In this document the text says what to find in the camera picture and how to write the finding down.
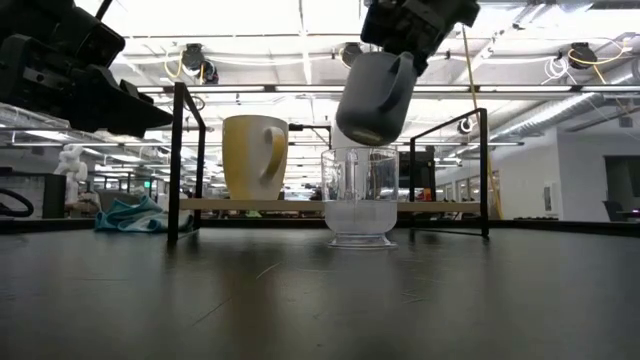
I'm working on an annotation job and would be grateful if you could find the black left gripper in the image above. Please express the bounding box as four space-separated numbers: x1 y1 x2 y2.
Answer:
0 6 174 139

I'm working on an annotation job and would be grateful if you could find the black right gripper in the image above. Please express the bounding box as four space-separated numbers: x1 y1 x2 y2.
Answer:
359 0 482 78

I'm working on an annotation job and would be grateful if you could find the grey mug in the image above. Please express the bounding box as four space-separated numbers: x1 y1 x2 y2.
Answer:
334 51 419 148

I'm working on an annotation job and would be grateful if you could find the yellow mug with white handle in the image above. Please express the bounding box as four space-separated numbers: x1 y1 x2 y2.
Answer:
222 114 290 202

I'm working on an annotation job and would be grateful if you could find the clear glass cup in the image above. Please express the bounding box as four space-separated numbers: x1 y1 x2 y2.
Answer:
320 146 401 250

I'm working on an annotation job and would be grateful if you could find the light blue cloth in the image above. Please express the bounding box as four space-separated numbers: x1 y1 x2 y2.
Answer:
94 194 194 234

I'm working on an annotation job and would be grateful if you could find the yellow cable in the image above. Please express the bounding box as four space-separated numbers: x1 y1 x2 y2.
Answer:
459 24 504 221

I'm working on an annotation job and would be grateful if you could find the black ceiling cable reel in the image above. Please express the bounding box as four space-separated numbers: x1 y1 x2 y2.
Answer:
179 42 221 86
566 41 594 71
340 42 366 69

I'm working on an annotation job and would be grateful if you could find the wooden shelf with black frame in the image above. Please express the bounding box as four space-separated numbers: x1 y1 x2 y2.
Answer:
167 81 491 245

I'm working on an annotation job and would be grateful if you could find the black cable loop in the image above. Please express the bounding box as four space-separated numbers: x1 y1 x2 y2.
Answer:
0 187 36 219

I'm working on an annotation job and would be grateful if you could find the white wall box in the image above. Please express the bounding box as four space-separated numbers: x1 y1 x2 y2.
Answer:
543 180 560 214

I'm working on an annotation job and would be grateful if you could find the black table frame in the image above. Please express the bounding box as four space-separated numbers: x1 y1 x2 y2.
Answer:
0 217 640 236

